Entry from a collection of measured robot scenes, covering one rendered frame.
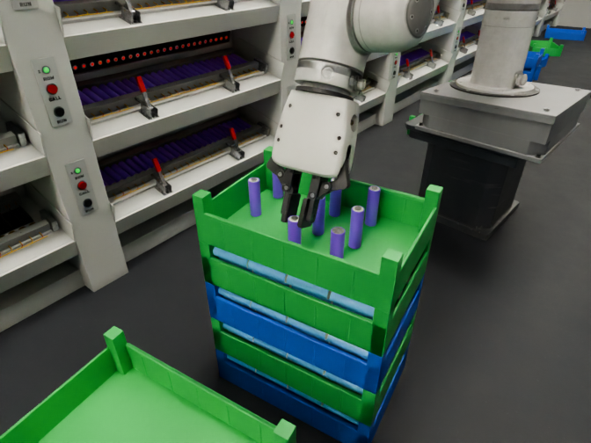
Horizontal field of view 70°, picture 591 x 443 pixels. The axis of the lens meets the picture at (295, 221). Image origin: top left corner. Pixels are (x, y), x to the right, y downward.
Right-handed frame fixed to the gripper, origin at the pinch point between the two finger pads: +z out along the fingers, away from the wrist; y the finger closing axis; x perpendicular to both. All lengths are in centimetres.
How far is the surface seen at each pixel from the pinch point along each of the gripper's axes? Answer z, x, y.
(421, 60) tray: -60, -177, 34
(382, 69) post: -44, -131, 38
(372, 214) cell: -0.5, -12.1, -6.6
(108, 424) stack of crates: 32.3, 14.7, 13.3
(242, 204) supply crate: 3.4, -8.1, 14.2
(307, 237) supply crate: 4.9, -6.2, 0.6
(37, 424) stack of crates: 32.1, 20.5, 19.2
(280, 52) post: -32, -60, 45
